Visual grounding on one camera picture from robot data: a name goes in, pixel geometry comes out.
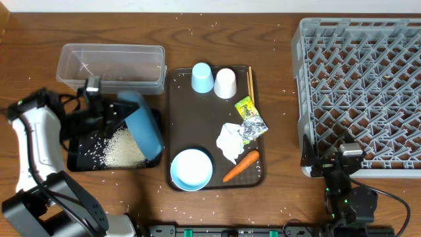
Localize orange carrot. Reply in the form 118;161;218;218
223;150;260;182

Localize crumpled white napkin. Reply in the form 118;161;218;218
216;123;244;165

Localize wooden chopstick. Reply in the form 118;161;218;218
247;72;252;98
248;66;255;104

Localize pale pink cup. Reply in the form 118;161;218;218
214;68;237;99

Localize grey dishwasher rack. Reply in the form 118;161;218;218
291;18;420;178

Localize light blue rice bowl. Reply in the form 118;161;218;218
170;149;213;192

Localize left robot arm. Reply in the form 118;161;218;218
2;88;139;236

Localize brown serving tray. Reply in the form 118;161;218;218
164;65;266;192

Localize dark blue plate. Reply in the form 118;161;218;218
117;91;164;161

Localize light blue cup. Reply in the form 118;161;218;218
191;63;214;93

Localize clear plastic bin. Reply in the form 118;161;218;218
56;43;167;95

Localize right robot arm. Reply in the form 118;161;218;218
300;135;378;236

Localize black waste tray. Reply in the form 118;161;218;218
67;122;161;172

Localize green foil snack wrapper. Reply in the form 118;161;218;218
235;95;268;145

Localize white rice pile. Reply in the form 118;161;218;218
103;126;146;169

